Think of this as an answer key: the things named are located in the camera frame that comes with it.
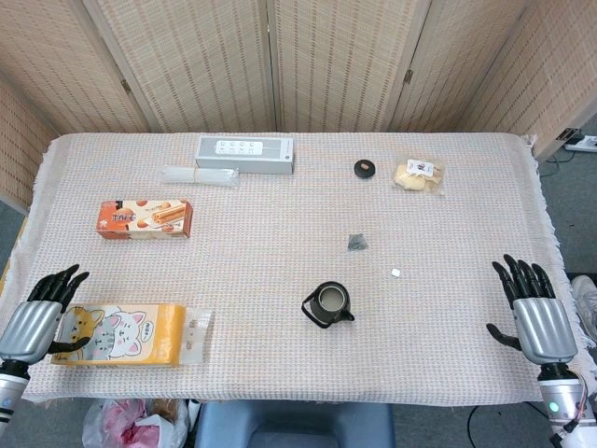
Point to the black and silver right hand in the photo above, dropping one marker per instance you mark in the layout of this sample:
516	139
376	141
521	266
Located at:
545	326

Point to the black and silver left hand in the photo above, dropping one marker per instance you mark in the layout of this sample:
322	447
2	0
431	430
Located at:
28	326

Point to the small tea bag with tag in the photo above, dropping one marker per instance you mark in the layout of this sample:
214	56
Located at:
357	242

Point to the plastic bag with pink contents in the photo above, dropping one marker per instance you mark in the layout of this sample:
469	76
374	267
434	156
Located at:
135	424

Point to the bagged pastry snack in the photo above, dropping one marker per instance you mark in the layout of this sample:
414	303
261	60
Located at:
417	177

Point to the black teapot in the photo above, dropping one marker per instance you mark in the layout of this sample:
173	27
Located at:
330	305

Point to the black teapot lid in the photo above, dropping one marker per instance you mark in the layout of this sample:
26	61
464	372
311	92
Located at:
364	168

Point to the white sneaker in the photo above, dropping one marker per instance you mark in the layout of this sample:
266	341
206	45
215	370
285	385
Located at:
585	303

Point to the yellow cat tissue pack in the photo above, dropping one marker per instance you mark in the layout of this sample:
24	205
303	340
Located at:
121	336

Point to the orange cookie box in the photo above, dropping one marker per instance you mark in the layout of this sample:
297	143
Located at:
144	219

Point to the white power strip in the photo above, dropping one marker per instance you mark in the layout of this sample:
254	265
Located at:
580	140

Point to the clear plastic sleeve package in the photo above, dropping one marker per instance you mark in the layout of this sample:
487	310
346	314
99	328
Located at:
200	176

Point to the woven checkered tablecloth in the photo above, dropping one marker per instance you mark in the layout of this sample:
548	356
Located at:
261	242

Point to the blue chair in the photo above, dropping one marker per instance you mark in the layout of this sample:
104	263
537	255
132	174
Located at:
294	424

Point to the grey rectangular box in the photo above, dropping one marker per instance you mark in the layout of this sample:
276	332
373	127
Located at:
245	154

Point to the woven folding screen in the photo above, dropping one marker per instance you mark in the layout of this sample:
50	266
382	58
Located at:
298	65

